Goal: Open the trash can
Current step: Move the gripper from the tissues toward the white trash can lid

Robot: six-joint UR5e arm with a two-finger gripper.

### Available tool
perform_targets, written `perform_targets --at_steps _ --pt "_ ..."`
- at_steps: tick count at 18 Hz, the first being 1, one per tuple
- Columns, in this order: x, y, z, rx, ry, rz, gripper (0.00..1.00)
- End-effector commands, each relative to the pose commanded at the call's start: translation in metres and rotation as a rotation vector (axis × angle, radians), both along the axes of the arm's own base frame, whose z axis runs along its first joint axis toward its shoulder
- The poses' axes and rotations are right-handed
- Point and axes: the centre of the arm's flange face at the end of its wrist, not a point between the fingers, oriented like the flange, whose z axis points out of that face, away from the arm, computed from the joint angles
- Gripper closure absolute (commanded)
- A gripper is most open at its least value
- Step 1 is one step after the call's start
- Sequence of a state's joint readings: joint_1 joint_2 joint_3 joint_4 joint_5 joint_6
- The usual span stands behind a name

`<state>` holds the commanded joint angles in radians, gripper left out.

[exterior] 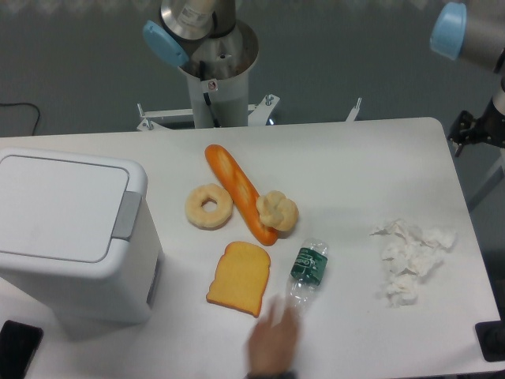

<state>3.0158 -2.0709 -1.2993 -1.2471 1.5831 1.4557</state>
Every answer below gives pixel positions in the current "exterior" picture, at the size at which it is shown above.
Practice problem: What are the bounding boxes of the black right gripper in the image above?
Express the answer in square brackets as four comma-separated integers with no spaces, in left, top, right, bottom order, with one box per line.
[447,98,504,157]

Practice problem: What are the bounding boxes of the black smartphone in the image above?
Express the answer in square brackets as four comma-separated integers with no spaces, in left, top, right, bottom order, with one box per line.
[1,320,44,379]

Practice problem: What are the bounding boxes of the pale ring donut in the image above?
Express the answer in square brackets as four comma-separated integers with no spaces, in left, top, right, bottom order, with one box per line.
[185,183,233,229]

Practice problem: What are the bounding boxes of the orange baguette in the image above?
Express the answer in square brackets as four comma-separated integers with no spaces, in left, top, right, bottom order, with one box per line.
[204,144,278,246]

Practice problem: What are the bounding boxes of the pale knotted bread roll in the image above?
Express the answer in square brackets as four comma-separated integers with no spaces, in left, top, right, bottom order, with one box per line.
[256,190,299,232]

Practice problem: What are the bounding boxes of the clear plastic bottle green label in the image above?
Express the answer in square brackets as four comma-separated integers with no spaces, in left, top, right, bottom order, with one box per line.
[285,238,329,317]

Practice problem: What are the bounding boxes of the silver robot arm blue cap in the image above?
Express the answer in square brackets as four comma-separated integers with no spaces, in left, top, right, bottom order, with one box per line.
[142,1,259,81]

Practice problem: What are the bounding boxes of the toast bread slice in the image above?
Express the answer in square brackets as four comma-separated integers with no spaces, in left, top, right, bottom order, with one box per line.
[206,242,271,318]

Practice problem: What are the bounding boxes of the dark sleeve forearm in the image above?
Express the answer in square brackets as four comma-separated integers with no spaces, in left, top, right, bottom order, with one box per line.
[245,370,297,379]

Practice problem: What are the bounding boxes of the blurred human hand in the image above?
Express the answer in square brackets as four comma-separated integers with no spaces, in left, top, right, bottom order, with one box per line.
[247,298,301,374]

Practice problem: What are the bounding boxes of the black cable on floor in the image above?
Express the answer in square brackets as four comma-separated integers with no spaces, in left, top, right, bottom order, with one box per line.
[0,102,41,136]

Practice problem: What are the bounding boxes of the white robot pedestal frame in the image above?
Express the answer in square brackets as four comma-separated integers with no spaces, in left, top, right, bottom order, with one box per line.
[136,69,363,132]

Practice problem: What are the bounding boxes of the black device at table edge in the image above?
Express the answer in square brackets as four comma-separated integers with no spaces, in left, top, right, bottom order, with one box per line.
[475,321,504,362]

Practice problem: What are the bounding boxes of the white table leg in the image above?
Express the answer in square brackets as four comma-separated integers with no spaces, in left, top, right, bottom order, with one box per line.
[466,149,504,212]

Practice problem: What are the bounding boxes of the white push-button trash can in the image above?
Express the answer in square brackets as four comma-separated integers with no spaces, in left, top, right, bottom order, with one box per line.
[1,148,163,324]

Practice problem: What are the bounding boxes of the crumpled white tissue paper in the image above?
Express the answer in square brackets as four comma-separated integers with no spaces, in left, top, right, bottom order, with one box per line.
[370,219,458,308]

